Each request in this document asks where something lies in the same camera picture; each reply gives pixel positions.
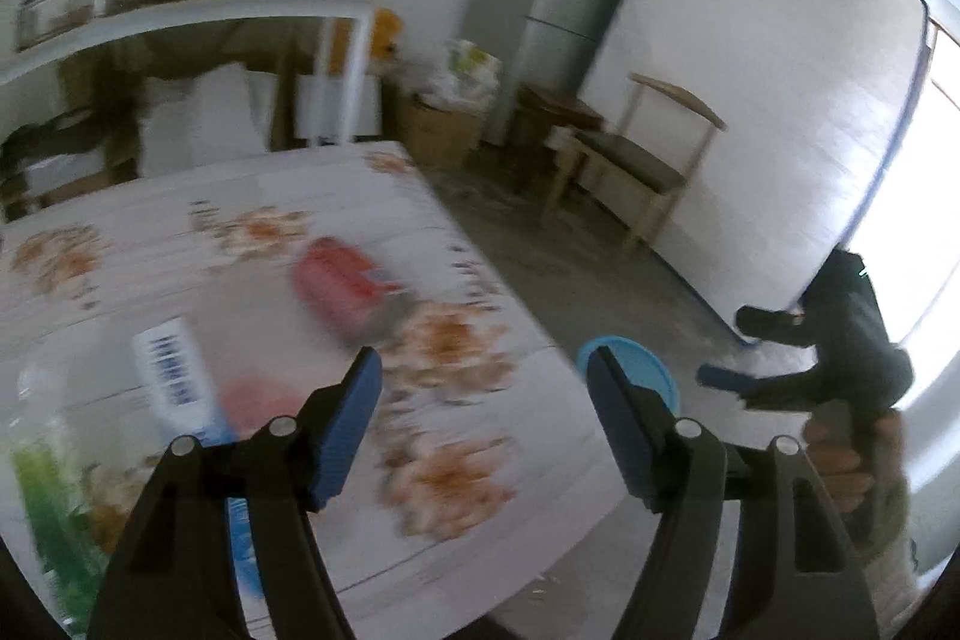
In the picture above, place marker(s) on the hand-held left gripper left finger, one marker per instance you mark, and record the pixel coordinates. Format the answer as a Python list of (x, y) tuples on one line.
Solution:
[(345, 430)]

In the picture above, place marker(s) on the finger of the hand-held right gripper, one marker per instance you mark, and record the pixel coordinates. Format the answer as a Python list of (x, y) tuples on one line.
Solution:
[(724, 376), (772, 325)]

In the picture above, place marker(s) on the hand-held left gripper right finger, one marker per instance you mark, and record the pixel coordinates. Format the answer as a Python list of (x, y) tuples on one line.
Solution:
[(630, 430)]

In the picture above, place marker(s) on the blue plastic basket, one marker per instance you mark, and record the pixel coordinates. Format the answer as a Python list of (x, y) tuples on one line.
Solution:
[(652, 370)]

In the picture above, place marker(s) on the red plastic packet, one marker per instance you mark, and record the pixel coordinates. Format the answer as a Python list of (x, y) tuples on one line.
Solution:
[(337, 287)]

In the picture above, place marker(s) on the green plastic bottle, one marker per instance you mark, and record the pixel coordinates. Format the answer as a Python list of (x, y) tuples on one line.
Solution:
[(45, 505)]

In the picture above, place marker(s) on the person's right forearm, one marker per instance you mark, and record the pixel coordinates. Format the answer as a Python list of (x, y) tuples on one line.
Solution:
[(892, 524)]

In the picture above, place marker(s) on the person's right hand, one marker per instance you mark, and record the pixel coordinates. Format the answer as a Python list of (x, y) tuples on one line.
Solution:
[(832, 460)]

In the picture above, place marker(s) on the blue box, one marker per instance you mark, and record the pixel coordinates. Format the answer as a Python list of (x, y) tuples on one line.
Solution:
[(172, 370)]

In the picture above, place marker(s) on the wooden chair with dark seat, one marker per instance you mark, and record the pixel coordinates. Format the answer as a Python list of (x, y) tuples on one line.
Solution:
[(637, 156)]

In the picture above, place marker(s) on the dark wooden stool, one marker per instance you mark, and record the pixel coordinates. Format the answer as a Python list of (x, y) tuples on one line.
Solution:
[(555, 104)]

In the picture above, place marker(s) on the cardboard box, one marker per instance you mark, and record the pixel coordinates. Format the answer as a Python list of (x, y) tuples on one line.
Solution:
[(439, 134)]

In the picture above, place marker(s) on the white box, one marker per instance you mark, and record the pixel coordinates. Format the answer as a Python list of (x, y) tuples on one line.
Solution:
[(330, 108)]

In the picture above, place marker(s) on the large white bag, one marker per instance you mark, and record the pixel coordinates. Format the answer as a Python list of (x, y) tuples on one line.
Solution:
[(195, 115)]

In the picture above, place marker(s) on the white printed plastic bag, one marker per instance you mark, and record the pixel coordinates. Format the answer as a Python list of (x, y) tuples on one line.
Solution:
[(474, 63)]

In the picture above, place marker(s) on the yellow plastic bag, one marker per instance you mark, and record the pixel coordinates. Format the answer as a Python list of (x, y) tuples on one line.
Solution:
[(386, 33)]

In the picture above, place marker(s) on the black clothes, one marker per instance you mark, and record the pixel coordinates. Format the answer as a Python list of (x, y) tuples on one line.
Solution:
[(60, 138)]

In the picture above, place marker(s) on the white shelf table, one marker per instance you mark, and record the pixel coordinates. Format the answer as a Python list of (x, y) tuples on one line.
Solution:
[(187, 10)]

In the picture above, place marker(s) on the glass lidded pot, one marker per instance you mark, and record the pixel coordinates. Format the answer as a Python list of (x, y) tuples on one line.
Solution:
[(56, 14)]

